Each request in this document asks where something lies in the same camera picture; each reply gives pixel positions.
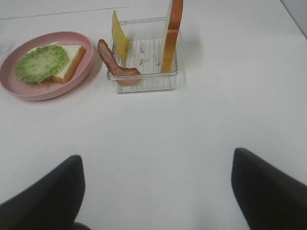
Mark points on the tray bacon strip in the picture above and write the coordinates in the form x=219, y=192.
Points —
x=116, y=70

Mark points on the pink round plate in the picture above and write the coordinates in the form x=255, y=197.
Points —
x=48, y=89

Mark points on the yellow cheese slice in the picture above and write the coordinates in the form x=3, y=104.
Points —
x=121, y=42

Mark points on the green lettuce leaf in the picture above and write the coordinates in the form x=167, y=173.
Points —
x=41, y=63

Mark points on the clear right plastic tray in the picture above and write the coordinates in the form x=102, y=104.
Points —
x=144, y=53

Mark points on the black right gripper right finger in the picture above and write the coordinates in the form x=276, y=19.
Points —
x=268, y=198

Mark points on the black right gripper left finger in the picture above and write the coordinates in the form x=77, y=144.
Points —
x=51, y=203

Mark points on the tray bread slice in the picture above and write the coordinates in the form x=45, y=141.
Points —
x=169, y=39

